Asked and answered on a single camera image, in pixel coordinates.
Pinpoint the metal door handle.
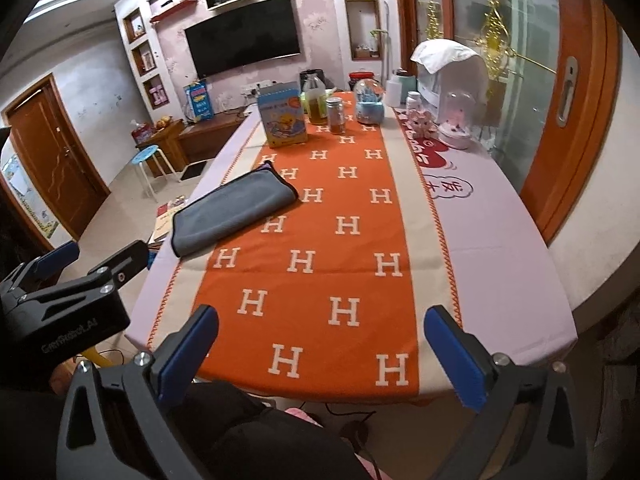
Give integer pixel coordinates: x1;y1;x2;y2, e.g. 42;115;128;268
556;56;579;128

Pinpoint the white plastic bottle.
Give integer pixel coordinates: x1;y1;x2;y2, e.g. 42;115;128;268
386;74;406;109

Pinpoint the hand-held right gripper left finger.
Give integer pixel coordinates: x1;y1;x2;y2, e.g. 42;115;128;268
55;304;221;480

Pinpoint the pink tablecloth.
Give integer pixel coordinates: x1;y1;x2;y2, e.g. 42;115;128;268
125;105;577;406

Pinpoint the pink plush toy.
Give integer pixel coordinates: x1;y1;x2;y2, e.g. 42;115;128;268
406;110;437;139

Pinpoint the black wall television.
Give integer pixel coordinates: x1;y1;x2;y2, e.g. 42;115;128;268
184;0;303;79

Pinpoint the black floor mat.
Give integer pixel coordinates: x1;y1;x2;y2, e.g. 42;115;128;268
178;158;214;184

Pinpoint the white covered appliance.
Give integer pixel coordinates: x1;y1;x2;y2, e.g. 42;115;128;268
410;40;489;127

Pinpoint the colourful wall chart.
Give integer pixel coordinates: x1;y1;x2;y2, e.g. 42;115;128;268
0;151;59;241

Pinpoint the blue cartoon box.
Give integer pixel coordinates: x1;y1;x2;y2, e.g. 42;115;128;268
257;81;309;149

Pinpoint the glass bottle with yellow liquid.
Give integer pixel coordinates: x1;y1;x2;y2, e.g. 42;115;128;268
301;72;329;126

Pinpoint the pink slipper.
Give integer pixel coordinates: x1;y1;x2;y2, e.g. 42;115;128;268
284;407;327;429

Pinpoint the person's dark trouser leg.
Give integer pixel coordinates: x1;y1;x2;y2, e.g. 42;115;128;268
185;382;373;480

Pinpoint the blue round stool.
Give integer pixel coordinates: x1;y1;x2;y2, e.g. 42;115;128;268
130;144;169;199

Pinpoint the blue printed carton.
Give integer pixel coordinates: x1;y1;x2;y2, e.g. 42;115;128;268
183;80;214;124

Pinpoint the wooden sliding door frame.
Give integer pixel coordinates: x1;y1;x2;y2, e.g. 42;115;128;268
519;0;624;247

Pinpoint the large gold hanging ornament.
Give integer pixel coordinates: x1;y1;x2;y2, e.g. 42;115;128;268
481;0;517;82

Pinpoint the blue snow globe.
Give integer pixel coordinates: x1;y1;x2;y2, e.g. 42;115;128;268
353;79;386;125

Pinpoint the small gold hanging ornament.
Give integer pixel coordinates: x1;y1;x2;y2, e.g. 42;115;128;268
424;2;444;42

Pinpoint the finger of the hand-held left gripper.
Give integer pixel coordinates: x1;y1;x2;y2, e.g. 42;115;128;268
0;242;81;306
87;240;151;292

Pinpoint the glass jar with dark contents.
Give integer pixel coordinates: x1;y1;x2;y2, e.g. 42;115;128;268
326;97;346;135

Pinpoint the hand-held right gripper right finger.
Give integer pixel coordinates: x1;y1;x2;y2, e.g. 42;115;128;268
424;305;597;480

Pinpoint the glass dome with pink figure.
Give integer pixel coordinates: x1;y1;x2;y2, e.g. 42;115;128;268
438;91;474;150

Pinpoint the grey towel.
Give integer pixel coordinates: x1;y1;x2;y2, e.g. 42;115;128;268
171;162;300;259

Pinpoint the stack of books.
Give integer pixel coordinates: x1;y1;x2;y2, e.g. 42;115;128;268
151;199;189;244

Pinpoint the orange patterned table runner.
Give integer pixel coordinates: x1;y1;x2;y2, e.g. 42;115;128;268
145;91;463;403

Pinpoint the wooden door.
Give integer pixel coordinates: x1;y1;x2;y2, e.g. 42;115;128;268
4;73;111;250

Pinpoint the red wall shelf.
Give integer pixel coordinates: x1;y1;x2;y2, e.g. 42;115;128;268
149;0;199;24

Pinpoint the wooden television cabinet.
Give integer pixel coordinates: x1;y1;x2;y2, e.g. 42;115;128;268
149;111;252;177

